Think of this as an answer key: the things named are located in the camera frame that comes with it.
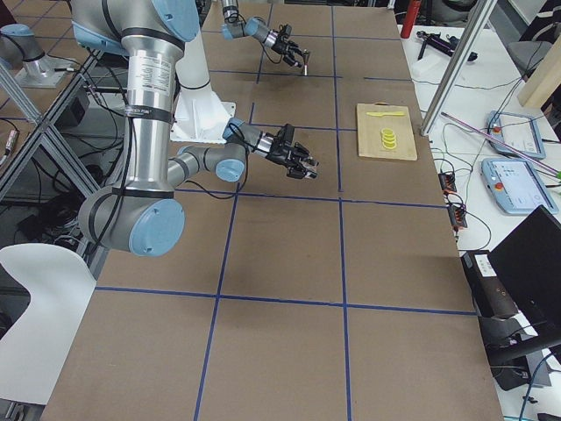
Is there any steel double jigger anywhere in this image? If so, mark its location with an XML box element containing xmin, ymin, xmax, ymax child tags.
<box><xmin>302</xmin><ymin>57</ymin><xmax>310</xmax><ymax>76</ymax></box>

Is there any yellow plastic knife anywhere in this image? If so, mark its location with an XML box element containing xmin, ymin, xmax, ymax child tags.
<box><xmin>366</xmin><ymin>111</ymin><xmax>406</xmax><ymax>118</ymax></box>

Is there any aluminium frame post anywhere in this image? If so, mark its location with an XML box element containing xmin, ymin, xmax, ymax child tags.
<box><xmin>420</xmin><ymin>0</ymin><xmax>497</xmax><ymax>136</ymax></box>

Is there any black computer box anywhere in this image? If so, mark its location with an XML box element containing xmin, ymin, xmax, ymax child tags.
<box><xmin>461</xmin><ymin>250</ymin><xmax>518</xmax><ymax>320</ymax></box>

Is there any red fire extinguisher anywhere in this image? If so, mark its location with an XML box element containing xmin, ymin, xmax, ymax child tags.
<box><xmin>401</xmin><ymin>0</ymin><xmax>422</xmax><ymax>39</ymax></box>

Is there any near teach pendant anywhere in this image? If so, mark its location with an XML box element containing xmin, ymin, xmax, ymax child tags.
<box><xmin>480</xmin><ymin>158</ymin><xmax>559</xmax><ymax>215</ymax></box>

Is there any black monitor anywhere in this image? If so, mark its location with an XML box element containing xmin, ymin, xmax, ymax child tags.
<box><xmin>487</xmin><ymin>205</ymin><xmax>560</xmax><ymax>365</ymax></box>

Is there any bamboo cutting board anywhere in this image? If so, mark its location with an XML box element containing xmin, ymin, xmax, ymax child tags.
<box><xmin>356</xmin><ymin>103</ymin><xmax>417</xmax><ymax>161</ymax></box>

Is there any teach pendant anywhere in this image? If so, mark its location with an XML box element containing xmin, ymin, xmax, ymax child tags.
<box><xmin>480</xmin><ymin>158</ymin><xmax>559</xmax><ymax>215</ymax></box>
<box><xmin>486</xmin><ymin>110</ymin><xmax>546</xmax><ymax>160</ymax></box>

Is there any rear lemon slice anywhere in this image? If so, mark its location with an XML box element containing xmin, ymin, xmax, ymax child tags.
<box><xmin>380</xmin><ymin>128</ymin><xmax>395</xmax><ymax>137</ymax></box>

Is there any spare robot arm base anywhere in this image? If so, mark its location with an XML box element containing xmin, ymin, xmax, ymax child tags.
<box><xmin>1</xmin><ymin>24</ymin><xmax>74</xmax><ymax>89</ymax></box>

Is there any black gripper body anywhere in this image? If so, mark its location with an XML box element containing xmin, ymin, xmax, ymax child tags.
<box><xmin>266</xmin><ymin>140</ymin><xmax>307</xmax><ymax>171</ymax></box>
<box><xmin>273</xmin><ymin>38</ymin><xmax>302</xmax><ymax>64</ymax></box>

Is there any far teach pendant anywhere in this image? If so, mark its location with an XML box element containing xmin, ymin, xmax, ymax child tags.
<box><xmin>486</xmin><ymin>110</ymin><xmax>546</xmax><ymax>160</ymax></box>

